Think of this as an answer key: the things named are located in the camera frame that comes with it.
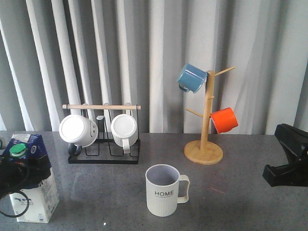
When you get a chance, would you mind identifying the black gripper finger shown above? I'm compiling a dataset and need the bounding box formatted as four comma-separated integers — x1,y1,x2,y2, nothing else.
24,155,51,189
274,124,308,162
262,159,308,187

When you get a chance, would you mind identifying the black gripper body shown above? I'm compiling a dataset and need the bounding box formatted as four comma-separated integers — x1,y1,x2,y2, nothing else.
0,156,30,199

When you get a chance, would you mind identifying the blue white milk carton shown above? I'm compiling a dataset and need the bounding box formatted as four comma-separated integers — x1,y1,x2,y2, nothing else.
0,133,59,223

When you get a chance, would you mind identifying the cream HOME mug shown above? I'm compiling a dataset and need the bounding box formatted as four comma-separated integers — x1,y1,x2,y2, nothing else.
145,164,190,217

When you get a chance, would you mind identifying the white smiley mug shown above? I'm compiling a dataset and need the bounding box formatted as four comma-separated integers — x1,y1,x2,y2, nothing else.
59,115,99,156

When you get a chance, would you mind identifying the orange enamel mug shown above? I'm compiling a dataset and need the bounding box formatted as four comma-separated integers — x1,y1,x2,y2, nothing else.
210,107,238,133

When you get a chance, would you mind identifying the wooden mug tree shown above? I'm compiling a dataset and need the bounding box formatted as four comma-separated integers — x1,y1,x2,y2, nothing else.
183,66,235,165

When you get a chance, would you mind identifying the white ribbed mug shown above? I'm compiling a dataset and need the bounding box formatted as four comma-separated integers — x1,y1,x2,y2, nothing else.
111,114,138,154

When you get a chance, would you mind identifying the grey white curtain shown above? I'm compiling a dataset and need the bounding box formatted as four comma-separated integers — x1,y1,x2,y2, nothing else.
0,0,308,134

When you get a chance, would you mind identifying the blue enamel mug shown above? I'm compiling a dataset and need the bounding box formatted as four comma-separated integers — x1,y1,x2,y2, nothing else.
177,64,208,93

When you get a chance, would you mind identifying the black cable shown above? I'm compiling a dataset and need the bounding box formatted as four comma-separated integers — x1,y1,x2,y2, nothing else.
0,138,31,218

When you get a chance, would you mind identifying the black wire mug rack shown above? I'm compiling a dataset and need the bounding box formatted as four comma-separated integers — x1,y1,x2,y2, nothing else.
62,104,141,164

